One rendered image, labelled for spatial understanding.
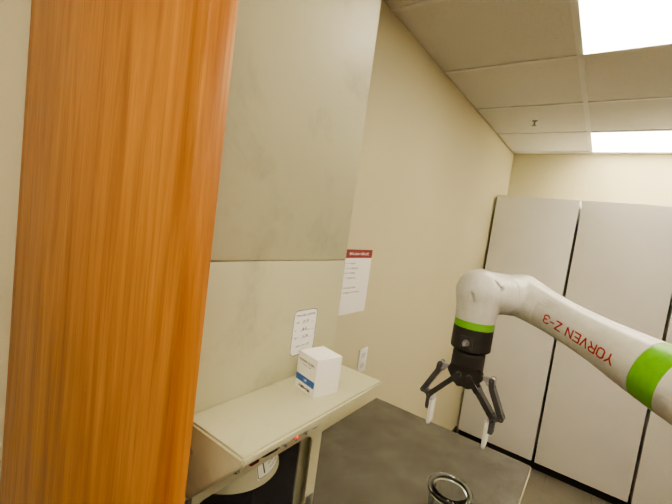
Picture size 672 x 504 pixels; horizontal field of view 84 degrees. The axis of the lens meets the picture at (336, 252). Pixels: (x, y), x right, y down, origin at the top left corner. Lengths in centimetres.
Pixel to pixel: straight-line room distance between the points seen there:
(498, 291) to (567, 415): 273
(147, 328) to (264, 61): 36
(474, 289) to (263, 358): 51
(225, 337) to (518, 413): 328
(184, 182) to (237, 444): 30
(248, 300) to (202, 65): 31
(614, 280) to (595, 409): 97
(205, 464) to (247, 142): 40
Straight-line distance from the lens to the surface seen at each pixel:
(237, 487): 74
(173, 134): 40
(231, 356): 56
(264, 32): 57
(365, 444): 163
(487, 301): 91
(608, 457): 369
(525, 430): 370
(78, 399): 60
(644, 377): 82
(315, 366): 59
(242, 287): 54
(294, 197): 58
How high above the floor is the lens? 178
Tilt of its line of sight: 5 degrees down
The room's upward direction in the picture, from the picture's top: 8 degrees clockwise
